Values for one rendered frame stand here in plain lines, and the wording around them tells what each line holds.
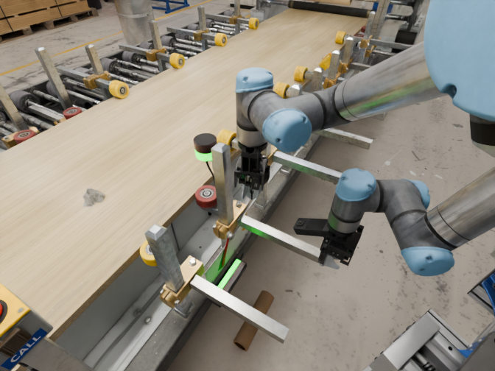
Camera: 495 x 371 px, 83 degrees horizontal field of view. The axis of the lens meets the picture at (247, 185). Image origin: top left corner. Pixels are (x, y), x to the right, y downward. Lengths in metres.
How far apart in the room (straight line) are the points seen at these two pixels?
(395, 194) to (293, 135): 0.28
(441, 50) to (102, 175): 1.07
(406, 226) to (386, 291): 1.32
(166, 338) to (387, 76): 0.84
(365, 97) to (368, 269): 1.57
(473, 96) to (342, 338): 1.59
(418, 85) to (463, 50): 0.23
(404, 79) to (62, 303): 0.84
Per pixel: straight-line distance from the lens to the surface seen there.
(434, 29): 0.22
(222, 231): 0.89
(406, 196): 0.67
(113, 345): 1.08
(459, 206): 0.58
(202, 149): 0.72
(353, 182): 0.63
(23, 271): 0.98
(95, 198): 1.06
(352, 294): 1.84
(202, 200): 0.93
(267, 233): 0.90
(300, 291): 1.78
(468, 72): 0.21
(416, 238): 0.61
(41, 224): 1.07
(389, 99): 0.47
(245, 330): 1.58
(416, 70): 0.43
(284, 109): 0.49
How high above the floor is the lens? 1.58
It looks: 44 degrees down
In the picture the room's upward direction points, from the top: straight up
